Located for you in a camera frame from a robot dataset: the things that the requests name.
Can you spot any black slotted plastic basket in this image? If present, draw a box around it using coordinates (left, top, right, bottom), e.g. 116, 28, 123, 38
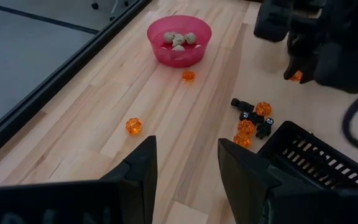
256, 120, 358, 190

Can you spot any pink plastic bowl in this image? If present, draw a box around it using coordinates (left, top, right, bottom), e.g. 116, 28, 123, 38
146, 14, 213, 68

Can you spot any small black reaper figure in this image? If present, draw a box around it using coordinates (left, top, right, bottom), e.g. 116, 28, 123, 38
255, 117, 275, 140
230, 98, 255, 113
239, 111, 265, 125

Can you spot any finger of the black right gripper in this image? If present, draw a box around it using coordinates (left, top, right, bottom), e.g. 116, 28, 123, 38
283, 57, 303, 81
300, 58, 316, 85

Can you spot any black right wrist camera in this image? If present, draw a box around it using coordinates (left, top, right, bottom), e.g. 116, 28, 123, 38
253, 0, 293, 43

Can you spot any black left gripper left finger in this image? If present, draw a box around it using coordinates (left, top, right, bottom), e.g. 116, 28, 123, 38
99, 135, 158, 224

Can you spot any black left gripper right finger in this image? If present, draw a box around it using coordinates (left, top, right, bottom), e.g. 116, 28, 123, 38
218, 138, 319, 224

